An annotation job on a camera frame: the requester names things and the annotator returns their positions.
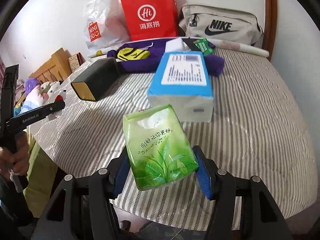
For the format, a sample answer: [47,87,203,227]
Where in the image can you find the green tea tissue pack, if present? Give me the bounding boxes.
[123,105,199,191]

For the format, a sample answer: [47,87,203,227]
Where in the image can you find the small white snack packet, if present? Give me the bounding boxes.
[48,94,65,121]

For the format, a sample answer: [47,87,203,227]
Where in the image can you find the yellow Adidas mini bag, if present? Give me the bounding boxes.
[117,48,150,61]

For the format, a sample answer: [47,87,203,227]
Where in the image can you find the green wet wipes pack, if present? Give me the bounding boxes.
[193,38,215,56]

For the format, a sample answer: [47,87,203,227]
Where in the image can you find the white sponge block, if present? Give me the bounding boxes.
[165,37,185,53]

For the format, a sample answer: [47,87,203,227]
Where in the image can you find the white mesh drawstring pouch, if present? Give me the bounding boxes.
[139,42,153,50]

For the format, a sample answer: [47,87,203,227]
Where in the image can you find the person left hand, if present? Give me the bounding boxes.
[0,131,29,180]

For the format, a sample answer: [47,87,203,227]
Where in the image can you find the purple plush toy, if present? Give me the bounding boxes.
[24,77,41,95]

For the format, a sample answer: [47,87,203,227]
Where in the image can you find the spotted plush toy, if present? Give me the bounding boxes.
[41,80,63,98]

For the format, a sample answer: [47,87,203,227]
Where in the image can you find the green bed sheet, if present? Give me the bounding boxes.
[23,128,58,218]

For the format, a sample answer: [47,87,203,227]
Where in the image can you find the wooden headboard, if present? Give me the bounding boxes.
[29,48,72,84]

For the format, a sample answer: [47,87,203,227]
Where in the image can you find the patterned notebook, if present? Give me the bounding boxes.
[68,53,85,73]

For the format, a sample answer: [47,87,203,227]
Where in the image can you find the blue white tissue box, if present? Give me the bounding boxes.
[148,51,214,122]

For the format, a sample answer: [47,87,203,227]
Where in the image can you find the purple towel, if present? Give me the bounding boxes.
[107,38,226,78]

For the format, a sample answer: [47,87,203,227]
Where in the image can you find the rolled printed paper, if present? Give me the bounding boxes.
[87,38,270,58]

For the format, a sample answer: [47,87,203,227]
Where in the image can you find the white Miniso plastic bag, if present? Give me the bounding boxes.
[84,0,130,53]

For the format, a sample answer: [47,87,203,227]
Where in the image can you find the grey Nike pouch bag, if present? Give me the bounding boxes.
[179,4,264,46]

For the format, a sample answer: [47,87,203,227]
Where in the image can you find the red paper shopping bag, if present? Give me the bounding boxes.
[120,0,178,41]

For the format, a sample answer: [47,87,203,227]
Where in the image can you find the brown wooden door frame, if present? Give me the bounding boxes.
[262,0,278,61]

